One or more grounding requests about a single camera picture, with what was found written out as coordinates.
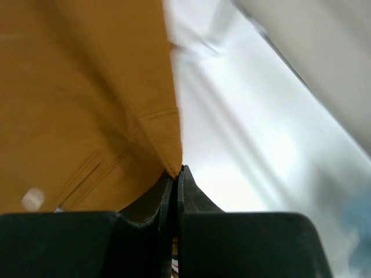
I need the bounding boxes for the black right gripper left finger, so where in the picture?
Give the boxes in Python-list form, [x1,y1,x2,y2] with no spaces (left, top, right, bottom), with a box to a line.
[1,174,173,277]

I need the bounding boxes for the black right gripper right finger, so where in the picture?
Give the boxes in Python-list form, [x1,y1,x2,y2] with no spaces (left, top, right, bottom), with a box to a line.
[177,166,332,277]

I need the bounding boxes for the brown trousers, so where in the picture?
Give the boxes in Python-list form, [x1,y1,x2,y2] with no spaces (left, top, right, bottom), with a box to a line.
[1,1,182,213]

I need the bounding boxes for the light blue towel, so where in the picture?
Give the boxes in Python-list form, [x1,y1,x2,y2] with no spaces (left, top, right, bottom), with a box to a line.
[341,193,370,277]

